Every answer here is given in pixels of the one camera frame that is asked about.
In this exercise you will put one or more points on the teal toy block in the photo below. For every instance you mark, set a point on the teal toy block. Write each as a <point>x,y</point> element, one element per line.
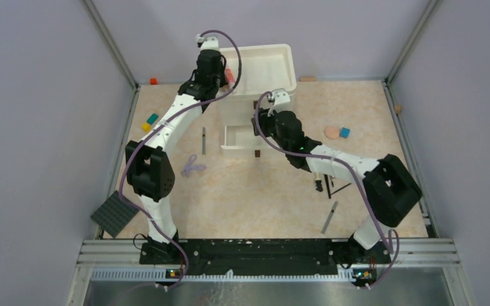
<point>152,118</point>

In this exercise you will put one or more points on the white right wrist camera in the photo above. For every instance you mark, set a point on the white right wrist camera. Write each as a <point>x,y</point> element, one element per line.
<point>279,97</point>

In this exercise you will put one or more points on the round peach makeup puff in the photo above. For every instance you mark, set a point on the round peach makeup puff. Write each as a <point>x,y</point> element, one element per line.
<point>331,132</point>

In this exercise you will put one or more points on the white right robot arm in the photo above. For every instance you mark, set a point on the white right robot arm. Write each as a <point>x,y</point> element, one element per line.
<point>387,187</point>

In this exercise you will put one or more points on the thin black eyeliner brush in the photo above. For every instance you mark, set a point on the thin black eyeliner brush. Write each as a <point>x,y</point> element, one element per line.
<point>341,188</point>

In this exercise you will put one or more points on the pink spray bottle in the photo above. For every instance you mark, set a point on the pink spray bottle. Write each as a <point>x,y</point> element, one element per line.
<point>229,77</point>

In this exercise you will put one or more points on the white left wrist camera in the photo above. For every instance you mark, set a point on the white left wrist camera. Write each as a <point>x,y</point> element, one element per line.
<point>208,43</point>

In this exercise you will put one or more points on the black makeup brush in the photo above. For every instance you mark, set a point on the black makeup brush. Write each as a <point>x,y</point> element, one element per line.
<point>328,185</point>

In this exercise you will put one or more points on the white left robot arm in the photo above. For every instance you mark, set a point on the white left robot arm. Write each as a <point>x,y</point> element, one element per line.
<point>148,169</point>

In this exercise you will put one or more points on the wooden block behind table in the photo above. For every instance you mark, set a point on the wooden block behind table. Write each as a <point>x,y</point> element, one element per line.
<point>308,79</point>

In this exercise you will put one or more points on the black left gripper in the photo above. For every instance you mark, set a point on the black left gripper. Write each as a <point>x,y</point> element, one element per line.
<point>223,78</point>

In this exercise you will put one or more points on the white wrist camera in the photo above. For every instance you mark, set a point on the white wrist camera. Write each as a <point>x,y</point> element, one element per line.
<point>279,97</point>
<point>208,43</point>

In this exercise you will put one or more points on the blue toy cube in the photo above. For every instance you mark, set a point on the blue toy cube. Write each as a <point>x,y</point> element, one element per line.
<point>344,132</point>

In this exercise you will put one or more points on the dark grey building baseplate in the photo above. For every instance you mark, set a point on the dark grey building baseplate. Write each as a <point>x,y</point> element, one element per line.
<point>113,215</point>

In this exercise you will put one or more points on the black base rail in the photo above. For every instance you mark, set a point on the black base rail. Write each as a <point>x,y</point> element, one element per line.
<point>263,257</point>

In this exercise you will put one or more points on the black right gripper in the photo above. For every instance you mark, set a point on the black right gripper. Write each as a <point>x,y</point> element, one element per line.
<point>264,118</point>

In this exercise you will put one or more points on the yellow toy block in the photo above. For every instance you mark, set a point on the yellow toy block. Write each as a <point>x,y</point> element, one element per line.
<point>146,127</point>

